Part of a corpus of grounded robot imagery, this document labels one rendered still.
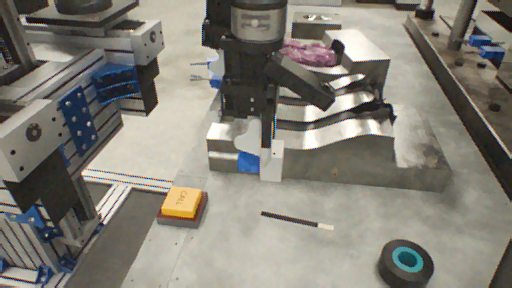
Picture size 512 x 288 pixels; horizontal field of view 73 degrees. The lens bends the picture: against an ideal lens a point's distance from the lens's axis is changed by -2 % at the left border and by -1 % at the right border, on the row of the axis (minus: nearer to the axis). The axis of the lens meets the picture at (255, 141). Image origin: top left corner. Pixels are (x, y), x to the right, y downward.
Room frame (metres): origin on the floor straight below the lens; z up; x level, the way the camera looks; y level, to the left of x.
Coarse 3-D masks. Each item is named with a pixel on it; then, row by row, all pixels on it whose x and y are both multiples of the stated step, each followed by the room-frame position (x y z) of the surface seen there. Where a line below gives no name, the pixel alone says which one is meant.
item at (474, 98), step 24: (408, 24) 1.78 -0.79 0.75; (432, 24) 1.66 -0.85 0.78; (432, 48) 1.37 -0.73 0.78; (456, 72) 1.13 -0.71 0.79; (456, 96) 1.02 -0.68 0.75; (480, 96) 0.95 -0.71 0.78; (504, 96) 0.95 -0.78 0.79; (480, 120) 0.84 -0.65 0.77; (504, 120) 0.82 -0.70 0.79; (504, 144) 0.70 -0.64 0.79; (504, 168) 0.65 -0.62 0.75
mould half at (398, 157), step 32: (288, 96) 0.78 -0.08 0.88; (352, 96) 0.69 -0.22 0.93; (224, 128) 0.62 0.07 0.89; (352, 128) 0.57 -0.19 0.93; (384, 128) 0.56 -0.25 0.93; (416, 128) 0.67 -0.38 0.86; (224, 160) 0.58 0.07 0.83; (288, 160) 0.56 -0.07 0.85; (320, 160) 0.55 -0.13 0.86; (352, 160) 0.54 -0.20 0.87; (384, 160) 0.53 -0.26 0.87; (416, 160) 0.55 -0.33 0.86
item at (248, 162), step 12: (276, 144) 0.48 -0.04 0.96; (216, 156) 0.48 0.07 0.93; (228, 156) 0.47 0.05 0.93; (240, 156) 0.46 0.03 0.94; (252, 156) 0.46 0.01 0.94; (276, 156) 0.44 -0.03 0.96; (240, 168) 0.45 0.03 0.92; (252, 168) 0.45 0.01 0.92; (264, 168) 0.44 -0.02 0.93; (276, 168) 0.44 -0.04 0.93; (264, 180) 0.44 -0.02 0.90; (276, 180) 0.44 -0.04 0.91
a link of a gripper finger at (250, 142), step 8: (256, 120) 0.44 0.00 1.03; (248, 128) 0.44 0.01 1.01; (256, 128) 0.44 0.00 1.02; (272, 128) 0.43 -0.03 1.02; (240, 136) 0.44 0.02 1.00; (248, 136) 0.44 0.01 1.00; (256, 136) 0.44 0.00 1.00; (272, 136) 0.44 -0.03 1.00; (240, 144) 0.44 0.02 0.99; (248, 144) 0.43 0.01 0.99; (256, 144) 0.43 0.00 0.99; (248, 152) 0.43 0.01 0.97; (256, 152) 0.43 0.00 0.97; (264, 152) 0.42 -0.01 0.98; (264, 160) 0.43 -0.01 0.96
